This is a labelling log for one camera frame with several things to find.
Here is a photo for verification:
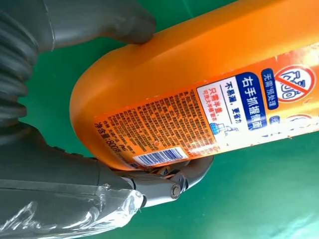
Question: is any ribbed grey right arm sleeve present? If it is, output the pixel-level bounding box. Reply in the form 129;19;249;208
0;0;54;146

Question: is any clear plastic film wrap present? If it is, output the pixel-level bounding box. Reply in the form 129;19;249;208
0;184;145;239

